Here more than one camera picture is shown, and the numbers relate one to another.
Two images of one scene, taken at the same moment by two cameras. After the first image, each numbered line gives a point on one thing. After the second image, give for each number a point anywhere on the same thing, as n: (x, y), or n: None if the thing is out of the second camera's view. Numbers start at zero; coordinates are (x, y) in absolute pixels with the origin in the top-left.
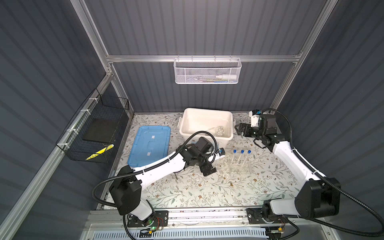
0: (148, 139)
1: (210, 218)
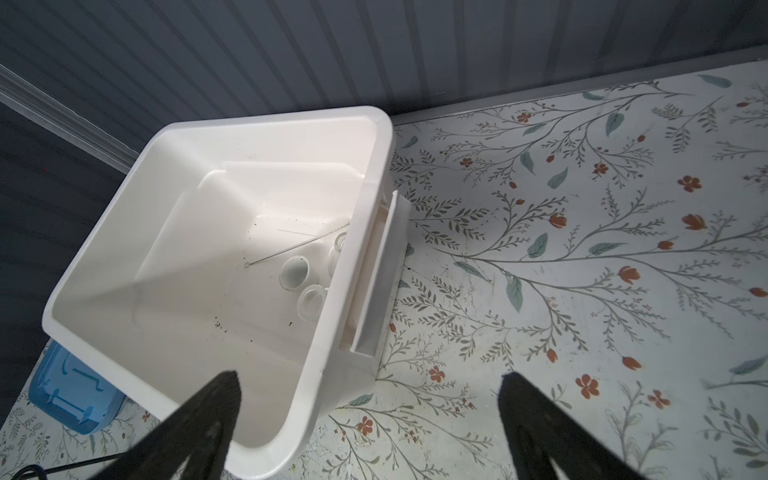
0: (73, 393)
1: None
